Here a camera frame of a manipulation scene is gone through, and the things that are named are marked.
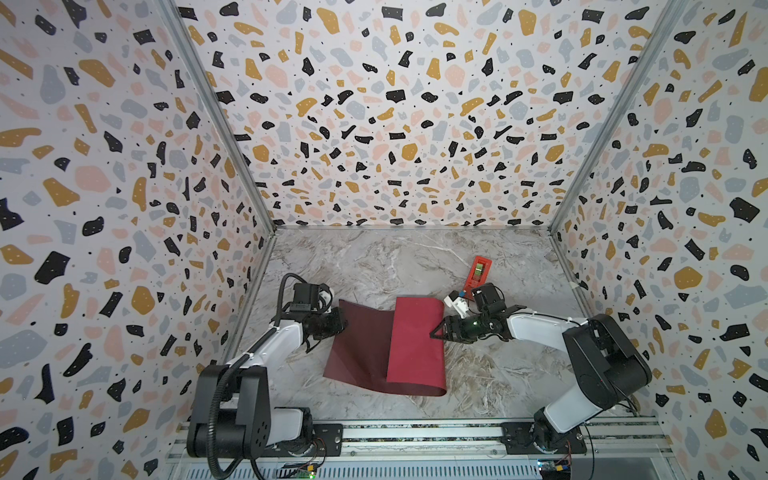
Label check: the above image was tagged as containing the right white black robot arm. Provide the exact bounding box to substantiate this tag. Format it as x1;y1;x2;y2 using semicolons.
430;283;652;445

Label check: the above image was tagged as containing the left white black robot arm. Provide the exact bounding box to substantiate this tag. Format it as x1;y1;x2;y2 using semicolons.
186;274;347;474

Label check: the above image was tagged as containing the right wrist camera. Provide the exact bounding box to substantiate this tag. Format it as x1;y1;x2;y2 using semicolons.
443;290;474;319

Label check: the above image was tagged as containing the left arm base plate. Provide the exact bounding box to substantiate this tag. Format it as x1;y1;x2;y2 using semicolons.
261;423;344;458

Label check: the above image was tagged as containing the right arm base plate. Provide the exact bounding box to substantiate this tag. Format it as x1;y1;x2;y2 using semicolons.
500;421;587;455

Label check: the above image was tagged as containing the black corrugated cable conduit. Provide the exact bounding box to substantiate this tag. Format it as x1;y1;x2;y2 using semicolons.
206;272;313;480

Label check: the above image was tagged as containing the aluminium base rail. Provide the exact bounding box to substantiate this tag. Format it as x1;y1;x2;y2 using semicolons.
164;418;679;480

